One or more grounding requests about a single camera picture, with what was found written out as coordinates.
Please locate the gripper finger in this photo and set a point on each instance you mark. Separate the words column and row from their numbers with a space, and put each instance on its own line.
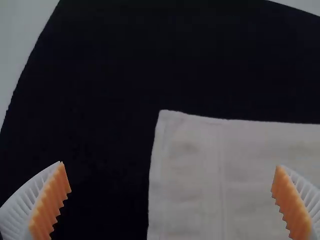
column 297, row 207
column 22, row 207

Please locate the pale towel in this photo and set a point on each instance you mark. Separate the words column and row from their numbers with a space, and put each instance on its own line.
column 225, row 175

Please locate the black mat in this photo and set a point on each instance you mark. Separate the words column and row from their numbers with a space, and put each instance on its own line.
column 100, row 75

